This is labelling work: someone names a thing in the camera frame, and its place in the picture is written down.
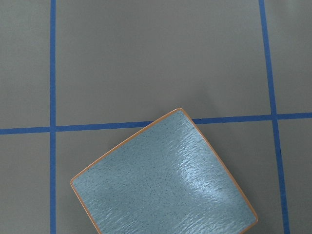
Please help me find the blue square plate orange rim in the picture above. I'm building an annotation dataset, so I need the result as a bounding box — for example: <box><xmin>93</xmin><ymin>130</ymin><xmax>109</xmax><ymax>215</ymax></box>
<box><xmin>71</xmin><ymin>108</ymin><xmax>258</xmax><ymax>234</ymax></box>

